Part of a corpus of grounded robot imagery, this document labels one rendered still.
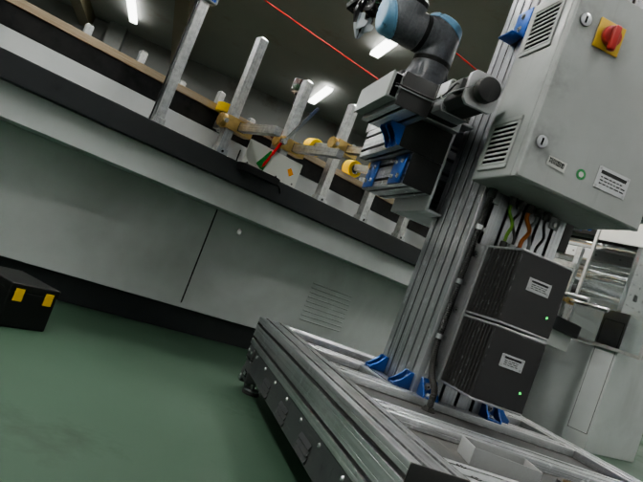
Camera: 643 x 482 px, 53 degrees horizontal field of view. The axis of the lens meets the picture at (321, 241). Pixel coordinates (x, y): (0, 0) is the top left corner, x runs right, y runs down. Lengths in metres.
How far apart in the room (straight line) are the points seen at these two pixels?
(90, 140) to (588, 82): 1.47
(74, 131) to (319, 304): 1.40
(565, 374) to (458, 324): 2.96
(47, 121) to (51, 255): 0.51
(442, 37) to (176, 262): 1.32
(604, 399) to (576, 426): 0.23
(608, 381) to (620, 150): 2.81
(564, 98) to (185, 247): 1.60
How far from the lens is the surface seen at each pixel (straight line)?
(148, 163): 2.28
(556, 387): 4.56
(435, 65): 1.99
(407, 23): 1.98
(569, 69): 1.55
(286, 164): 2.52
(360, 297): 3.18
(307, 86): 2.57
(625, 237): 4.44
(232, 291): 2.75
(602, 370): 4.31
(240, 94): 2.41
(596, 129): 1.57
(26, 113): 2.16
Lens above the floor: 0.41
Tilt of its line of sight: 3 degrees up
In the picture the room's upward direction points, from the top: 21 degrees clockwise
